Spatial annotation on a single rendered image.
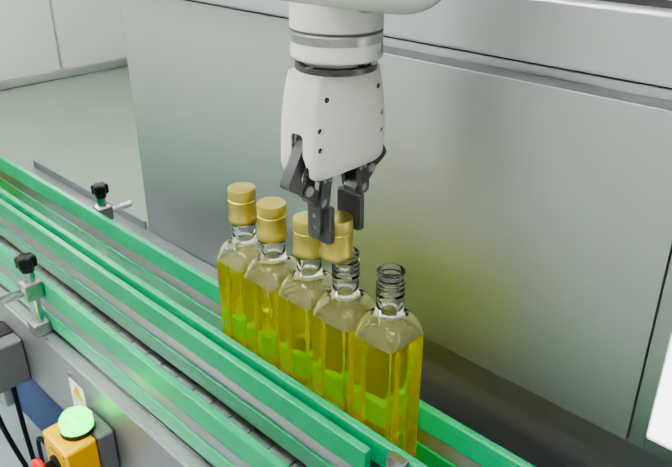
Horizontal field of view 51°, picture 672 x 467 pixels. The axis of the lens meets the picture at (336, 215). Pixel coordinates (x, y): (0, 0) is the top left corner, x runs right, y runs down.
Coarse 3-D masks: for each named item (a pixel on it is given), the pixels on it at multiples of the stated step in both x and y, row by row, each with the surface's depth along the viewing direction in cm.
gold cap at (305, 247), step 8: (296, 216) 76; (304, 216) 76; (296, 224) 75; (304, 224) 74; (296, 232) 75; (304, 232) 75; (296, 240) 76; (304, 240) 75; (312, 240) 75; (296, 248) 76; (304, 248) 75; (312, 248) 76; (296, 256) 76; (304, 256) 76; (312, 256) 76
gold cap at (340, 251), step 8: (336, 216) 70; (344, 216) 70; (352, 216) 70; (336, 224) 69; (344, 224) 69; (352, 224) 70; (336, 232) 69; (344, 232) 69; (352, 232) 70; (336, 240) 69; (344, 240) 70; (352, 240) 71; (320, 248) 71; (328, 248) 70; (336, 248) 70; (344, 248) 70; (352, 248) 71; (320, 256) 71; (328, 256) 70; (336, 256) 70; (344, 256) 70; (352, 256) 71
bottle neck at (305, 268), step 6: (318, 258) 77; (300, 264) 77; (306, 264) 77; (312, 264) 77; (318, 264) 77; (300, 270) 77; (306, 270) 77; (312, 270) 77; (318, 270) 78; (306, 276) 77; (312, 276) 77
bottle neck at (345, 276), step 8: (336, 264) 72; (344, 264) 72; (352, 264) 72; (336, 272) 73; (344, 272) 72; (352, 272) 73; (336, 280) 73; (344, 280) 73; (352, 280) 73; (336, 288) 74; (344, 288) 73; (352, 288) 73; (344, 296) 74; (352, 296) 74
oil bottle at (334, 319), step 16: (320, 304) 75; (336, 304) 73; (352, 304) 73; (368, 304) 74; (320, 320) 75; (336, 320) 73; (352, 320) 73; (320, 336) 76; (336, 336) 74; (352, 336) 74; (320, 352) 77; (336, 352) 75; (352, 352) 74; (320, 368) 78; (336, 368) 76; (352, 368) 75; (320, 384) 79; (336, 384) 77; (352, 384) 76; (336, 400) 78; (352, 400) 77
